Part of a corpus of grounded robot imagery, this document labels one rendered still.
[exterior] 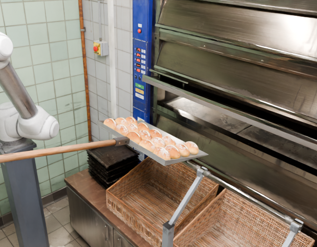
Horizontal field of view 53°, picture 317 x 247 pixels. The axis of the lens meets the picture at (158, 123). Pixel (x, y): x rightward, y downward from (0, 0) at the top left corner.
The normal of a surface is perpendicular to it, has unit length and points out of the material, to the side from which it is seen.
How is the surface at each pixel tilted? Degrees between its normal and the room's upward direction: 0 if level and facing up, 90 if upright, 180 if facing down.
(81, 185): 0
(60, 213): 0
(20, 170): 90
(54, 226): 0
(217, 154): 70
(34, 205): 90
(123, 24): 90
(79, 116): 90
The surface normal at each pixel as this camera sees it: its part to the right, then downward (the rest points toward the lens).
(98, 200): 0.04, -0.89
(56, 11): 0.69, 0.35
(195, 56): -0.66, -0.03
